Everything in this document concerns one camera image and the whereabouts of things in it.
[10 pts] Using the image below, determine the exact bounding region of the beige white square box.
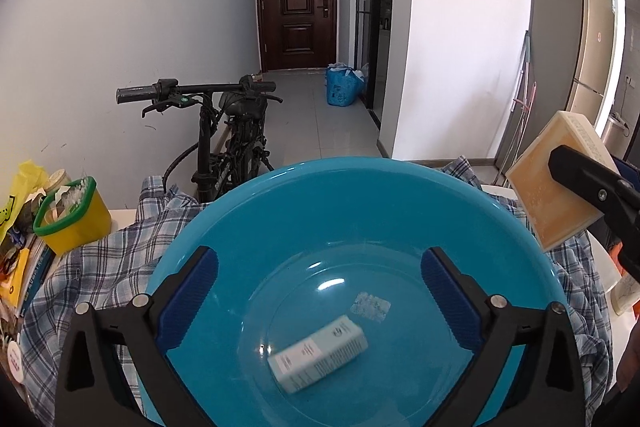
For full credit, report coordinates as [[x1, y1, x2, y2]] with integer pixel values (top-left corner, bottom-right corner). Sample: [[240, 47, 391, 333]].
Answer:
[[506, 110, 618, 251]]

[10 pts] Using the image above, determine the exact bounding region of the yellow plastic bag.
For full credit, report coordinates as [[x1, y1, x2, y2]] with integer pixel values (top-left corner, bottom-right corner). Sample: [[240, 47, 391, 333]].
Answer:
[[0, 160, 49, 242]]

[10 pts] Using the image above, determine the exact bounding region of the white round jar lid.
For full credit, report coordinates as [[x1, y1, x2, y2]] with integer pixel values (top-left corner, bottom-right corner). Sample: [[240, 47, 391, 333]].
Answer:
[[6, 340, 24, 384]]

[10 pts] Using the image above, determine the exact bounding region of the pale green printed box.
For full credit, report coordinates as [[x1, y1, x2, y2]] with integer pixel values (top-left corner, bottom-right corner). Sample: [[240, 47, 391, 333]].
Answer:
[[268, 315, 369, 395]]

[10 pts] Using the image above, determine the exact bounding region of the blue plaid cloth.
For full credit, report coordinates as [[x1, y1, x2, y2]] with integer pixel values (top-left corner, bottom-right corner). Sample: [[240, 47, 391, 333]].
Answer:
[[20, 176, 614, 426]]

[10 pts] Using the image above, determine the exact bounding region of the dark brown door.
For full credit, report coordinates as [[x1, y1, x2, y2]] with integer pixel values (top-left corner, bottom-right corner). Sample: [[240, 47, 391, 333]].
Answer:
[[257, 0, 337, 72]]

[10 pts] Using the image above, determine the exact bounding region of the yellow green bin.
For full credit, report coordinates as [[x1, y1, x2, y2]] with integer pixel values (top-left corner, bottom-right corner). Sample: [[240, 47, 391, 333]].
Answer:
[[34, 176, 112, 256]]

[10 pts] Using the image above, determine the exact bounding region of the blue plastic basin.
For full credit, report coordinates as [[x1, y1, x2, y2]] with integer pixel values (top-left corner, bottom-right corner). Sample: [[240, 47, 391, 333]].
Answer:
[[149, 158, 564, 426]]

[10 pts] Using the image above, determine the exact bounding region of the steel refrigerator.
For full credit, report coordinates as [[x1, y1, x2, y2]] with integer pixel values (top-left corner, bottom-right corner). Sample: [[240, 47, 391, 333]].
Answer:
[[495, 0, 615, 171]]

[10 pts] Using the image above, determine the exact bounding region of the black bicycle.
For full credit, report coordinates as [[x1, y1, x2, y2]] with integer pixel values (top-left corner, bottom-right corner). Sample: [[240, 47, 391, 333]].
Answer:
[[116, 74, 283, 204]]

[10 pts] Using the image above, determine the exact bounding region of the yellow book stack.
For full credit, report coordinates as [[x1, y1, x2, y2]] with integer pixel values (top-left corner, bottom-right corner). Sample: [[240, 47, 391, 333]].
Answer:
[[1, 234, 56, 317]]

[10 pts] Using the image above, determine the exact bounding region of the blue shopping bag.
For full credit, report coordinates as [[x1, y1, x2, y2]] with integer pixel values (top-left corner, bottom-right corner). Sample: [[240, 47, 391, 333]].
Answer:
[[326, 63, 366, 107]]

